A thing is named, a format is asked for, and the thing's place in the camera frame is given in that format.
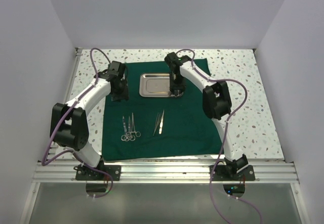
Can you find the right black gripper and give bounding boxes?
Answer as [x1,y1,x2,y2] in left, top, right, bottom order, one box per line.
[170,72,186,94]

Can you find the steel scalpel handle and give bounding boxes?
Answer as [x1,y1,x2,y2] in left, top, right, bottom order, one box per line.
[168,89,183,98]

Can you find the stainless steel instrument tray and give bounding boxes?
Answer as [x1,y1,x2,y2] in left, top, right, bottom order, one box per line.
[139,73,183,98]

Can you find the steel tweezers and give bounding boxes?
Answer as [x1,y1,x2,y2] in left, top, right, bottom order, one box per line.
[158,110,165,135]

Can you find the green surgical cloth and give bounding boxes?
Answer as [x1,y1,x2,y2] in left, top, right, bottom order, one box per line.
[102,61,222,161]

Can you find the steel ring forceps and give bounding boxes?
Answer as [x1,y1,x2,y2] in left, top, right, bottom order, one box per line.
[131,113,141,137]
[127,117,136,141]

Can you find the steel surgical scissors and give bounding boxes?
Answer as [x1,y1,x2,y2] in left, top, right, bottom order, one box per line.
[121,116,130,142]

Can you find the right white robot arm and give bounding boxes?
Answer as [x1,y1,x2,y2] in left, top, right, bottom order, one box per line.
[165,52,248,180]

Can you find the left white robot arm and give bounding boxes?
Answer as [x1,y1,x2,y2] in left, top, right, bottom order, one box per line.
[50,61,129,180]

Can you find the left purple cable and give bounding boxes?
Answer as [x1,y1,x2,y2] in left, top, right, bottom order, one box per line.
[41,48,114,198]

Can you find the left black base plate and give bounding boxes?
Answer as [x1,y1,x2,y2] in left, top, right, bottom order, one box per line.
[73,164,121,181]

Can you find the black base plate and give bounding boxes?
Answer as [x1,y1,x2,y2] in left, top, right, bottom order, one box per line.
[73,164,121,181]
[210,165,256,182]

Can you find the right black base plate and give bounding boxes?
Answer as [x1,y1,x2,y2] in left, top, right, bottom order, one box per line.
[210,165,256,182]

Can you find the aluminium mounting rail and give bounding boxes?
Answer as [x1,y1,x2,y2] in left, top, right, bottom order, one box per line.
[32,159,299,184]

